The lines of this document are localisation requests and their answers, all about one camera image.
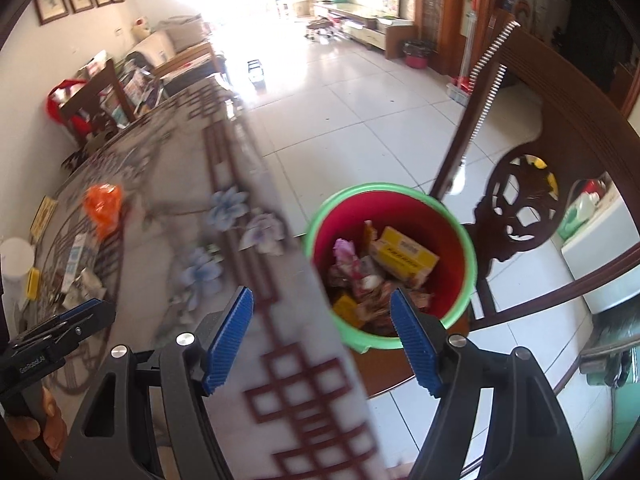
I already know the carved wooden chair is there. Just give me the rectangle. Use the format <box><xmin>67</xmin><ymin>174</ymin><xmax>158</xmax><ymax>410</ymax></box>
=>
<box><xmin>429</xmin><ymin>22</ymin><xmax>640</xmax><ymax>343</ymax></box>

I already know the rolling stool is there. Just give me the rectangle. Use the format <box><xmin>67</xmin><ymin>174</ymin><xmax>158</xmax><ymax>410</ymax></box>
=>
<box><xmin>304</xmin><ymin>16</ymin><xmax>347</xmax><ymax>42</ymax></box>

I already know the wooden chair with red bag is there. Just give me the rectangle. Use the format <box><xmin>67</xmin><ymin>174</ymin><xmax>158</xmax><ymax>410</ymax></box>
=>
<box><xmin>59</xmin><ymin>57</ymin><xmax>139</xmax><ymax>147</ymax></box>

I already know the wooden sofa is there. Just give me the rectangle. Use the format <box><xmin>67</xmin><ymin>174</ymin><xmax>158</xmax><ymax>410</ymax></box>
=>
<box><xmin>124</xmin><ymin>14</ymin><xmax>227</xmax><ymax>84</ymax></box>

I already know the person's left hand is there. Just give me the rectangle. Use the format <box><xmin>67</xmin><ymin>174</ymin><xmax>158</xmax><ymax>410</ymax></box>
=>
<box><xmin>0</xmin><ymin>389</ymin><xmax>69</xmax><ymax>462</ymax></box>

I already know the orange plastic bag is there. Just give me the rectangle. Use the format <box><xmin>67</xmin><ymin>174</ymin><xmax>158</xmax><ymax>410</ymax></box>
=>
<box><xmin>82</xmin><ymin>183</ymin><xmax>125</xmax><ymax>242</ymax></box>

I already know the pink wrapper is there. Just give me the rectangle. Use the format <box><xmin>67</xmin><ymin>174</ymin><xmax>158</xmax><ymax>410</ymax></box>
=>
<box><xmin>332</xmin><ymin>238</ymin><xmax>372</xmax><ymax>287</ymax></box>

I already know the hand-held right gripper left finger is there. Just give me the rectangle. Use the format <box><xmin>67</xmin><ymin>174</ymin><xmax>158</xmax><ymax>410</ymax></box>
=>
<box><xmin>60</xmin><ymin>286</ymin><xmax>256</xmax><ymax>480</ymax></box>

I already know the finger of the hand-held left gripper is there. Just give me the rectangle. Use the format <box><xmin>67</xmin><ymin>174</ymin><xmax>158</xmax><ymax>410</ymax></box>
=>
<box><xmin>10</xmin><ymin>299</ymin><xmax>117</xmax><ymax>361</ymax></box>

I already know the television cabinet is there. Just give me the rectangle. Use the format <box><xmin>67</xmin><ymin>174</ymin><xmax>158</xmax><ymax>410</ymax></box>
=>
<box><xmin>314</xmin><ymin>0</ymin><xmax>417</xmax><ymax>59</ymax></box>

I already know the yellow framed card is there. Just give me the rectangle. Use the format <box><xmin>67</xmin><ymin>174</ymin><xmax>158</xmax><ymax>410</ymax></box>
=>
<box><xmin>29</xmin><ymin>195</ymin><xmax>60</xmax><ymax>241</ymax></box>

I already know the white milk carton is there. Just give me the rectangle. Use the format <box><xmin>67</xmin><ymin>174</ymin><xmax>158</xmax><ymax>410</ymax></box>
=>
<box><xmin>62</xmin><ymin>232</ymin><xmax>89</xmax><ymax>294</ymax></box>

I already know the green red trash bin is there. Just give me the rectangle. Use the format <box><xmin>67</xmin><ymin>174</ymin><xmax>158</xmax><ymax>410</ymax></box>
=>
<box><xmin>303</xmin><ymin>182</ymin><xmax>476</xmax><ymax>352</ymax></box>

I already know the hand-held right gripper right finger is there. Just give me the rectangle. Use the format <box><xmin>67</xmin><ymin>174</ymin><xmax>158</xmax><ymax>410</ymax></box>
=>
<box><xmin>389</xmin><ymin>287</ymin><xmax>584</xmax><ymax>480</ymax></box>

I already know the red bag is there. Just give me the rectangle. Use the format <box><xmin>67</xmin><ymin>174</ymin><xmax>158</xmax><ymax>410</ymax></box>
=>
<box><xmin>46</xmin><ymin>78</ymin><xmax>94</xmax><ymax>137</ymax></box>

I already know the yellow juice box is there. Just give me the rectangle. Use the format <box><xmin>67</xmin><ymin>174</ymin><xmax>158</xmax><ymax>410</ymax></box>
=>
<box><xmin>332</xmin><ymin>294</ymin><xmax>362</xmax><ymax>329</ymax></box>

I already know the crushed printed paper cup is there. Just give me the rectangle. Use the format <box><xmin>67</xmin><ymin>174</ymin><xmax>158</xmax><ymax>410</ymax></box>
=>
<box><xmin>75</xmin><ymin>267</ymin><xmax>107</xmax><ymax>302</ymax></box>

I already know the small red waste bin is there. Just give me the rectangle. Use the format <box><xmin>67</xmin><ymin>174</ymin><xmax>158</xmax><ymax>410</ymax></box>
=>
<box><xmin>402</xmin><ymin>39</ymin><xmax>434</xmax><ymax>70</ymax></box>

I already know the white appliance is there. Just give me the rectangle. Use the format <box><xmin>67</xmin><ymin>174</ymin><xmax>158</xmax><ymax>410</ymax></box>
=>
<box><xmin>559</xmin><ymin>195</ymin><xmax>640</xmax><ymax>317</ymax></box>

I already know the yellow white medicine box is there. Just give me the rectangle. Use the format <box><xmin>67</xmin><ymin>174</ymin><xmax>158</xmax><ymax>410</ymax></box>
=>
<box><xmin>369</xmin><ymin>226</ymin><xmax>441</xmax><ymax>289</ymax></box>

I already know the white cylinder container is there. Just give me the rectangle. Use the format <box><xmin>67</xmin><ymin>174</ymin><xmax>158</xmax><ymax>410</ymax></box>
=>
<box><xmin>0</xmin><ymin>237</ymin><xmax>36</xmax><ymax>282</ymax></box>

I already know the green plastic bottle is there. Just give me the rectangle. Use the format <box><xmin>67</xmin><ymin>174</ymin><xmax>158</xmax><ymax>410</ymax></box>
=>
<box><xmin>556</xmin><ymin>192</ymin><xmax>601</xmax><ymax>241</ymax></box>

